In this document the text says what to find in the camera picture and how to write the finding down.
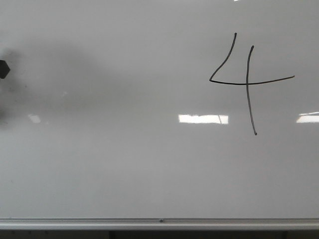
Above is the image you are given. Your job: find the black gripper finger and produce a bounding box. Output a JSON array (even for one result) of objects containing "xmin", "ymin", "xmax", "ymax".
[{"xmin": 0, "ymin": 60, "xmax": 10, "ymax": 79}]

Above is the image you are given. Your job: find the white whiteboard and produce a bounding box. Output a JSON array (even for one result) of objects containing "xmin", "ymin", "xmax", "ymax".
[{"xmin": 0, "ymin": 0, "xmax": 319, "ymax": 218}]

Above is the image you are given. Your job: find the aluminium whiteboard tray rail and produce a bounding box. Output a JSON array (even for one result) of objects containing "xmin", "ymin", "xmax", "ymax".
[{"xmin": 0, "ymin": 218, "xmax": 319, "ymax": 231}]

